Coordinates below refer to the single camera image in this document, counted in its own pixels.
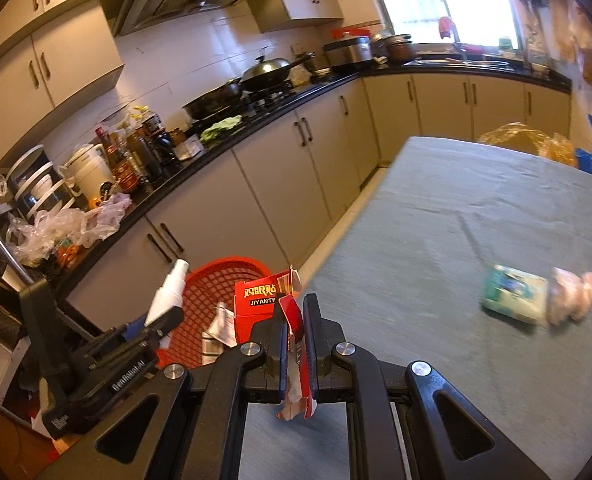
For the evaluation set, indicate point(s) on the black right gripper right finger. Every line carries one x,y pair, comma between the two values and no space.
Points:
404,422

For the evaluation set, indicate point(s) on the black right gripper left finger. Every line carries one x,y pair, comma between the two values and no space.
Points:
186,427

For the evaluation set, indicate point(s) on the white plastic bottle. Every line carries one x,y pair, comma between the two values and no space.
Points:
168,294

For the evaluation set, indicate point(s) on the torn red carton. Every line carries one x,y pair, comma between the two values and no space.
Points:
266,312

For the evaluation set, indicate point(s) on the green cartoon tissue pack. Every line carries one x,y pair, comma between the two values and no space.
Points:
516,294

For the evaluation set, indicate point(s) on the pink plastic bag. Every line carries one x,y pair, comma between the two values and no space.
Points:
570,296

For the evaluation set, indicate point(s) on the white barcode medicine box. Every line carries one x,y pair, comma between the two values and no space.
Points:
220,335

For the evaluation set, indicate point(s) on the grey blue tablecloth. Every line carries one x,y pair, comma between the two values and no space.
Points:
406,280

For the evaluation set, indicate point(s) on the red plastic mesh basket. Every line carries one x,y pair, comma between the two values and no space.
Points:
212,284

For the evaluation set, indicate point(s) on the clear plastic bags on counter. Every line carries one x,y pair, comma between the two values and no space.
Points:
31,243

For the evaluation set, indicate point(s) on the white electric kettle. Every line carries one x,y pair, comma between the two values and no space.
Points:
87,173

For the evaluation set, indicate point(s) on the red label sauce bottle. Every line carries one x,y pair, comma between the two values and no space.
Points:
120,167

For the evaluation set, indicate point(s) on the dark soy sauce bottle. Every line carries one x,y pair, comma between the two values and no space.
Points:
160,140

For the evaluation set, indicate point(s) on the green cloth on counter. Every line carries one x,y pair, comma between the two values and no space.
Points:
219,129

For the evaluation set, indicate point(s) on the yellow plastic bag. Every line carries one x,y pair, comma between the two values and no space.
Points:
523,138

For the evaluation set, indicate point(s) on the black frying pan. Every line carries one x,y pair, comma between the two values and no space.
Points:
214,100

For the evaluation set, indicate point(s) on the black lidded wok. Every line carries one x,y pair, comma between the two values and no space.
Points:
269,73

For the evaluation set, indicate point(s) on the dark cooking pot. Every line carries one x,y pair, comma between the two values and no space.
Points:
392,49

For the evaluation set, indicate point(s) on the silver rice cooker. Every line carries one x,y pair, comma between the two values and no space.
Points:
348,52

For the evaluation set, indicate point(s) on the sink faucet with pink cloth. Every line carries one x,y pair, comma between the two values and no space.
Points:
447,29

